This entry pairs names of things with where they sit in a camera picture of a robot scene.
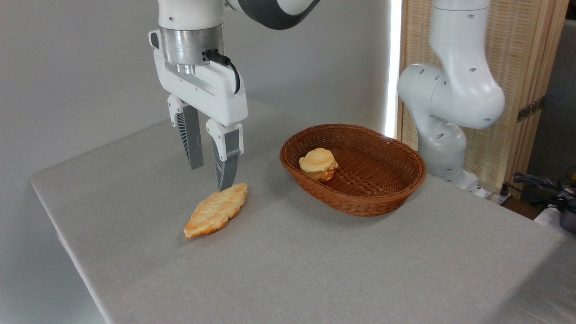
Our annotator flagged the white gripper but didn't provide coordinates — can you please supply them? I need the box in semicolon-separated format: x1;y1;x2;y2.
149;30;248;192

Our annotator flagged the black cable bundle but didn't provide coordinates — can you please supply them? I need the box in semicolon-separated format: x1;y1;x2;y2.
502;172;576;212

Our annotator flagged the round bread bun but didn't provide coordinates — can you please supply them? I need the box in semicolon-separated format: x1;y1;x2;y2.
299;148;339;182

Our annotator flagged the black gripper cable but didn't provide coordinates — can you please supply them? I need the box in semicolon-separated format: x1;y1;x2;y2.
202;49;241;94

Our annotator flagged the grey tablecloth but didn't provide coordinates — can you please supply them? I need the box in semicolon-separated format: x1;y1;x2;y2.
31;101;576;324

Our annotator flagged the long braided bread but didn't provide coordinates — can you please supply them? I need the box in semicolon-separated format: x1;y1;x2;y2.
184;183;248;239

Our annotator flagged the bamboo folding screen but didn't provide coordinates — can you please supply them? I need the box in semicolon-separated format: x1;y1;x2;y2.
398;0;570;189

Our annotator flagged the brown wicker basket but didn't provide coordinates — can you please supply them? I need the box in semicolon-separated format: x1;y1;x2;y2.
279;124;427;217

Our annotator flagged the black screen hinge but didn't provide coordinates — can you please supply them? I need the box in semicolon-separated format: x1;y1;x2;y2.
517;96;546;123

